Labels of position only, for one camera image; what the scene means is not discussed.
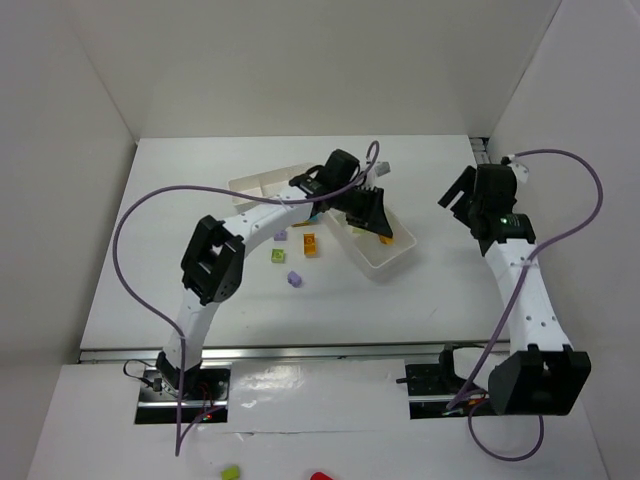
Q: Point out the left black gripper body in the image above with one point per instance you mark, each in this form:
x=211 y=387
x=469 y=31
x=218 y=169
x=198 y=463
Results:
x=361 y=204

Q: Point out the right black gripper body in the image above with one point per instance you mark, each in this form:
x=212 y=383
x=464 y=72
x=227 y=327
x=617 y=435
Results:
x=470 y=201

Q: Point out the round orange patterned lego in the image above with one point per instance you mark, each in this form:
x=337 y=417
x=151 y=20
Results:
x=386 y=241

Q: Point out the yellow-green base lego brick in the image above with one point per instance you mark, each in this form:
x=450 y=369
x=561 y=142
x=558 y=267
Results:
x=278 y=256

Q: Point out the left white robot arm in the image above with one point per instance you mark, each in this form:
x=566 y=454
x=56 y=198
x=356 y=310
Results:
x=213 y=262

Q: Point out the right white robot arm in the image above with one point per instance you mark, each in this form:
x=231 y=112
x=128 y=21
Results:
x=543 y=374

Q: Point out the right white divided tray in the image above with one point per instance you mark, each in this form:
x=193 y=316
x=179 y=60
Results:
x=376 y=261

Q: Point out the red object at edge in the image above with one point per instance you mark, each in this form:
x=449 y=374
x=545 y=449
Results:
x=321 y=475

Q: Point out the green lego outside workspace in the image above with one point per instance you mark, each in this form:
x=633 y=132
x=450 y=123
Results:
x=231 y=473

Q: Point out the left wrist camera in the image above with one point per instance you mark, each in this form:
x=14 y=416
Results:
x=382 y=168

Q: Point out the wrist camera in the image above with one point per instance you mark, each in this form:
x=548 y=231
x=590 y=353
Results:
x=382 y=168
x=520 y=170

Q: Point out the aluminium side rail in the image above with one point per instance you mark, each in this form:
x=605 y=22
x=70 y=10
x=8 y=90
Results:
x=479 y=146

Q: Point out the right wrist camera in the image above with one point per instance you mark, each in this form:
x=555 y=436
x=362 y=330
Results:
x=520 y=170

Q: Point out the aluminium front rail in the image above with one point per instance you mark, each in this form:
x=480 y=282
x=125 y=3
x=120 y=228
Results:
x=337 y=351

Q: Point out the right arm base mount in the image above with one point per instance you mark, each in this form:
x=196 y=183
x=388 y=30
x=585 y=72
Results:
x=432 y=384

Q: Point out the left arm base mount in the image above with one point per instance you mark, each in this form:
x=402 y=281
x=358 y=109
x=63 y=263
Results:
x=206 y=400

